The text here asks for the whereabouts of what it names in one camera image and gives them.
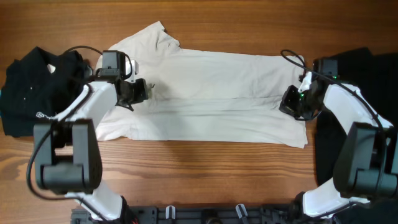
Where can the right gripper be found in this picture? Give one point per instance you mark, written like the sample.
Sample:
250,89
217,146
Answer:
287,104

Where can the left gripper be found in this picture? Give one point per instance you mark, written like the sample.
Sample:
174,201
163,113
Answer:
141,96

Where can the beige t-shirt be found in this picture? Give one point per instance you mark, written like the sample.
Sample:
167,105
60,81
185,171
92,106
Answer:
205,96

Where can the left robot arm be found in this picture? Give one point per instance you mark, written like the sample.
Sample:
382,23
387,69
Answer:
66,162

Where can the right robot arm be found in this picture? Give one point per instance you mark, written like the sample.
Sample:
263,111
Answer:
366,170

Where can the black folded polo shirt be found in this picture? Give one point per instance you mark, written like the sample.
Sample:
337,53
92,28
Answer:
38,87

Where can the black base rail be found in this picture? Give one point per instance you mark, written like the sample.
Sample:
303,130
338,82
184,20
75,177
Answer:
266,214

